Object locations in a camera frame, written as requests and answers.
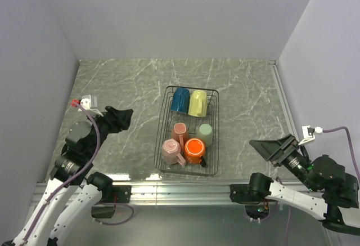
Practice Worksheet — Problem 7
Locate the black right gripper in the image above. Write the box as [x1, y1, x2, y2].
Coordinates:
[247, 131, 318, 190]

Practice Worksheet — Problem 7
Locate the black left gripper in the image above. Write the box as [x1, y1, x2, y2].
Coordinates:
[87, 105, 133, 158]

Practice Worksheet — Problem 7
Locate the plain pink mug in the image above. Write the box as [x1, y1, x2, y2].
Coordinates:
[161, 138, 186, 166]

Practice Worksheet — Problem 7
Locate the pink floral mug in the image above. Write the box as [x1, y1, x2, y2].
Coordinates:
[171, 123, 188, 145]

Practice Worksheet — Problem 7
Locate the blue mug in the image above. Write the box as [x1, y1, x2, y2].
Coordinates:
[170, 87, 190, 114]

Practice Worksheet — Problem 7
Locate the pale green cup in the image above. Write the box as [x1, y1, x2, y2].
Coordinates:
[196, 123, 213, 147]

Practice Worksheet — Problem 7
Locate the black wire dish rack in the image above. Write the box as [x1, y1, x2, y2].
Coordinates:
[154, 86, 219, 176]

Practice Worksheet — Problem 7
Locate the orange mug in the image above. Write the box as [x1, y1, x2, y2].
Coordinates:
[184, 138, 206, 167]

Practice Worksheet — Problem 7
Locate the yellow mug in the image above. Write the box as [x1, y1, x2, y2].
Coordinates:
[188, 90, 208, 117]

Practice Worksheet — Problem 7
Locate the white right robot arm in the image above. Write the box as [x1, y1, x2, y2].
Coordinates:
[247, 135, 359, 235]

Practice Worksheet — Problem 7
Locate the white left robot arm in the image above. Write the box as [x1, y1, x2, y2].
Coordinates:
[4, 104, 133, 245]

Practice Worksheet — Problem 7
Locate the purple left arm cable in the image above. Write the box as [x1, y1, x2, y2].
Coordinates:
[16, 106, 134, 241]

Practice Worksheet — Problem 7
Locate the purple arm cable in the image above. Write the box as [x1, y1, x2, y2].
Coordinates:
[16, 106, 134, 241]
[253, 126, 354, 246]

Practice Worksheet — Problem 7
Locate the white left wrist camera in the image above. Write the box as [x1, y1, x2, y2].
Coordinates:
[71, 95, 103, 117]

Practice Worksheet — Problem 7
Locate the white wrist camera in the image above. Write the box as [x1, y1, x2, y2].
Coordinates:
[299, 126, 323, 146]
[71, 95, 103, 117]

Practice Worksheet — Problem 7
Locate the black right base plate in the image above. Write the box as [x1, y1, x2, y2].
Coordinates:
[229, 184, 271, 204]

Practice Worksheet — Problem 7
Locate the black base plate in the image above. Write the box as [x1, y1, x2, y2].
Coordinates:
[229, 184, 271, 204]
[113, 185, 132, 203]

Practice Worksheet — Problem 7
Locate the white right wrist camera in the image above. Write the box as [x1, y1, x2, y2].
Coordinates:
[299, 126, 323, 146]

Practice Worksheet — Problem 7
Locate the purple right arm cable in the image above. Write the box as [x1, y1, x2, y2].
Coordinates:
[253, 126, 354, 246]

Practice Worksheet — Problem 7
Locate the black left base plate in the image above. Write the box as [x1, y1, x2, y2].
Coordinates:
[113, 185, 132, 203]

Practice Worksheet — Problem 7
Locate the aluminium mounting rail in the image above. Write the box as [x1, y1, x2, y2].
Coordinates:
[30, 180, 313, 207]

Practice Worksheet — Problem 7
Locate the aluminium side rail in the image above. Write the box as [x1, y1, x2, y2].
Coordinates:
[268, 60, 299, 139]

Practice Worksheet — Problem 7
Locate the black box under rail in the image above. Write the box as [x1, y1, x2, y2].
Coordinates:
[91, 205, 116, 219]

